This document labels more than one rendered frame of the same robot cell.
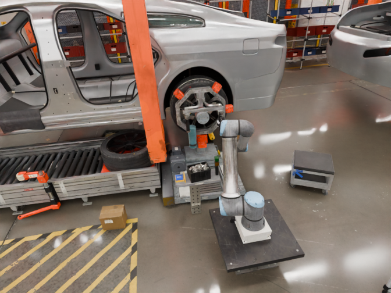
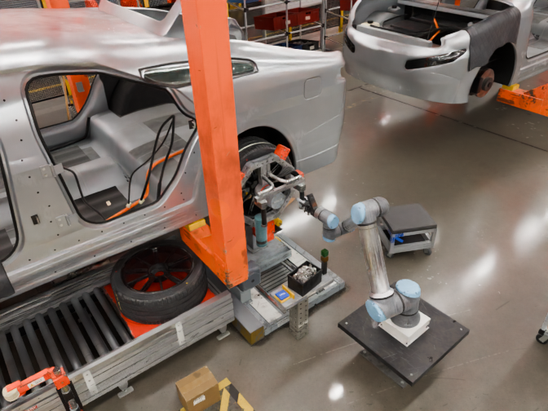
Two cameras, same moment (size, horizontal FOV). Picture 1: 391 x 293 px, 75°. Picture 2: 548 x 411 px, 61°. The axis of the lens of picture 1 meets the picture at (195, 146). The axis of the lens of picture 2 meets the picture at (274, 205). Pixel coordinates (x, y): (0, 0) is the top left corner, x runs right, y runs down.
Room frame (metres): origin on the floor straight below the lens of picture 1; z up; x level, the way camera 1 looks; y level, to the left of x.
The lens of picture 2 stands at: (0.04, 1.30, 2.69)
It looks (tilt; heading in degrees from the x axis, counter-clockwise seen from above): 34 degrees down; 330
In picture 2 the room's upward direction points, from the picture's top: 2 degrees counter-clockwise
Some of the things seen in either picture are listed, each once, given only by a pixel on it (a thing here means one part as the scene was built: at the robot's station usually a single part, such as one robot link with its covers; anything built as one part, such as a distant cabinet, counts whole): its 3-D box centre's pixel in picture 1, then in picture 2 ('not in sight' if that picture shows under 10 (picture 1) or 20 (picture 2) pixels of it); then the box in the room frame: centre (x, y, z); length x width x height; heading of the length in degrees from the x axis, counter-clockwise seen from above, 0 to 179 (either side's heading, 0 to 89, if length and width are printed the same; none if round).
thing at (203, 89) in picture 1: (200, 111); (263, 191); (2.58, -0.08, 0.85); 0.54 x 0.07 x 0.54; 96
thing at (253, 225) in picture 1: (253, 217); (405, 311); (1.41, -0.43, 0.43); 0.19 x 0.19 x 0.10
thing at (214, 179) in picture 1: (196, 178); (302, 287); (1.95, 0.00, 0.44); 0.43 x 0.17 x 0.03; 96
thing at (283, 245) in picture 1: (251, 240); (399, 341); (1.41, -0.43, 0.15); 0.60 x 0.60 x 0.30; 8
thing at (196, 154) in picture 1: (200, 144); (254, 236); (2.75, -0.06, 0.32); 0.40 x 0.30 x 0.28; 96
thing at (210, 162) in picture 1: (201, 156); (255, 254); (2.75, -0.06, 0.13); 0.50 x 0.36 x 0.10; 96
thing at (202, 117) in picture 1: (201, 114); (269, 195); (2.51, -0.09, 0.85); 0.21 x 0.14 x 0.14; 6
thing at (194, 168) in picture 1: (198, 171); (304, 277); (1.95, -0.02, 0.51); 0.20 x 0.14 x 0.13; 105
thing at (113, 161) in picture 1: (130, 150); (160, 279); (2.61, 0.79, 0.39); 0.66 x 0.66 x 0.24
